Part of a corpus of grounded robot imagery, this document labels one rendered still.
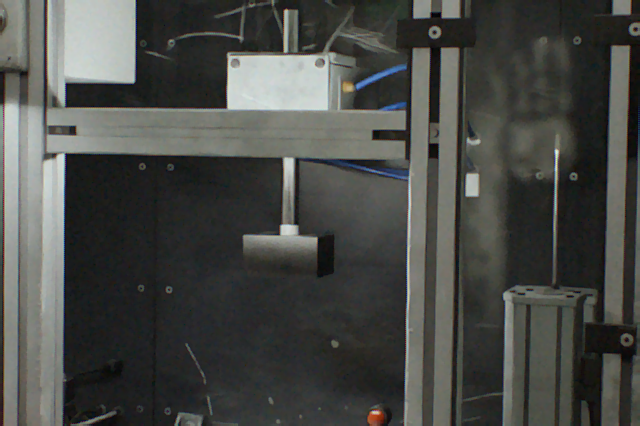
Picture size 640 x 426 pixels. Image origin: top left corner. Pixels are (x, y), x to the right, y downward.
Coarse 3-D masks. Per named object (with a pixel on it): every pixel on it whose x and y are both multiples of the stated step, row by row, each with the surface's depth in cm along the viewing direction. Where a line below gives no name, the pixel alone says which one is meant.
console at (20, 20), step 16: (0, 0) 133; (16, 0) 133; (0, 16) 133; (16, 16) 133; (0, 32) 133; (16, 32) 133; (0, 48) 134; (16, 48) 133; (0, 64) 134; (16, 64) 133
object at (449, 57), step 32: (32, 0) 133; (416, 0) 122; (448, 0) 121; (32, 32) 134; (32, 64) 134; (416, 64) 122; (448, 64) 121; (32, 96) 134; (416, 96) 122; (448, 96) 121; (32, 128) 134; (416, 128) 122; (448, 128) 122; (32, 160) 134; (416, 160) 123; (448, 160) 122; (32, 192) 134; (416, 192) 123; (448, 192) 122; (32, 224) 135; (416, 224) 123; (448, 224) 122; (32, 256) 135; (416, 256) 123; (448, 256) 122; (32, 288) 135; (416, 288) 123; (448, 288) 122; (32, 320) 135; (416, 320) 123; (448, 320) 122; (32, 352) 135; (416, 352) 123; (448, 352) 122; (32, 384) 135; (416, 384) 123; (448, 384) 123; (32, 416) 136; (416, 416) 124; (448, 416) 123
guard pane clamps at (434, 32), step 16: (608, 16) 117; (624, 16) 116; (400, 32) 122; (416, 32) 122; (432, 32) 121; (448, 32) 121; (464, 32) 120; (608, 32) 117; (624, 32) 116; (592, 336) 118; (608, 336) 118; (624, 336) 117; (592, 352) 118; (608, 352) 118; (624, 352) 117
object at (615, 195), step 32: (608, 96) 117; (608, 128) 117; (320, 160) 167; (608, 160) 117; (608, 192) 118; (608, 224) 118; (608, 256) 118; (608, 288) 118; (608, 320) 118; (64, 384) 154; (608, 384) 118; (64, 416) 155; (608, 416) 118
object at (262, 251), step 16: (288, 160) 147; (288, 176) 147; (288, 192) 148; (288, 208) 148; (288, 224) 148; (256, 240) 147; (272, 240) 146; (288, 240) 146; (304, 240) 145; (320, 240) 146; (256, 256) 147; (272, 256) 146; (288, 256) 146; (304, 256) 145; (320, 256) 146; (256, 272) 147; (272, 272) 146; (288, 272) 146; (304, 272) 145; (320, 272) 146
